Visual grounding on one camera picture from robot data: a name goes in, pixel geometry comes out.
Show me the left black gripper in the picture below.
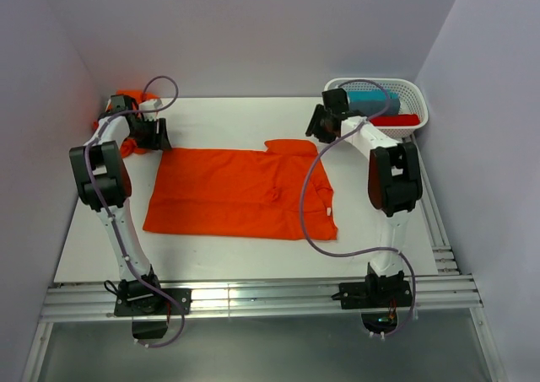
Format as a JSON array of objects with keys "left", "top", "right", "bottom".
[{"left": 128, "top": 116, "right": 172, "bottom": 151}]

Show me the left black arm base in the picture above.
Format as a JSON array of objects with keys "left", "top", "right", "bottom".
[{"left": 103, "top": 274, "right": 192, "bottom": 345}]

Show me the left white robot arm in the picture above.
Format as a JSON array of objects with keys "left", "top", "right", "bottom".
[{"left": 69, "top": 91, "right": 170, "bottom": 314}]

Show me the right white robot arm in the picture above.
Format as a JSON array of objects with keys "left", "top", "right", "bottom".
[{"left": 299, "top": 79, "right": 423, "bottom": 306}]

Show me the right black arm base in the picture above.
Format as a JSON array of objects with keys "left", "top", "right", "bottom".
[{"left": 331, "top": 281, "right": 413, "bottom": 334}]

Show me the crumpled orange t-shirt pile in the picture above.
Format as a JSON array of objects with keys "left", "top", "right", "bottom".
[{"left": 92, "top": 89, "right": 159, "bottom": 159}]

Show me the teal rolled t-shirt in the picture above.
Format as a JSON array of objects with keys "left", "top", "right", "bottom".
[{"left": 346, "top": 89, "right": 387, "bottom": 109}]

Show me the grey rolled t-shirt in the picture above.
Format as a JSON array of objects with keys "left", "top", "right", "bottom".
[{"left": 350, "top": 99, "right": 401, "bottom": 117}]

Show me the red rolled t-shirt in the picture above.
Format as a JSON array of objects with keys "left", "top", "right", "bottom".
[{"left": 370, "top": 114, "right": 421, "bottom": 127}]

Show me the white plastic basket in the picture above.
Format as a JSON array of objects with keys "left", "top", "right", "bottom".
[{"left": 324, "top": 78, "right": 429, "bottom": 139}]

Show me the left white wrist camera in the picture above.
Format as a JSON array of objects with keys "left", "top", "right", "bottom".
[{"left": 139, "top": 99, "right": 163, "bottom": 113}]

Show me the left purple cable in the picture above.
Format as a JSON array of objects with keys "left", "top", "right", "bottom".
[{"left": 84, "top": 76, "right": 186, "bottom": 349}]

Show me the purple cable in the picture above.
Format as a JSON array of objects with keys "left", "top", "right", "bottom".
[
  {"left": 84, "top": 76, "right": 186, "bottom": 349},
  {"left": 300, "top": 79, "right": 419, "bottom": 336}
]

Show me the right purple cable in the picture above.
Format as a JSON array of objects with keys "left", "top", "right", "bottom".
[{"left": 300, "top": 79, "right": 419, "bottom": 336}]

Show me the aluminium rail frame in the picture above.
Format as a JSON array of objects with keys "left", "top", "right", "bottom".
[{"left": 20, "top": 137, "right": 507, "bottom": 382}]

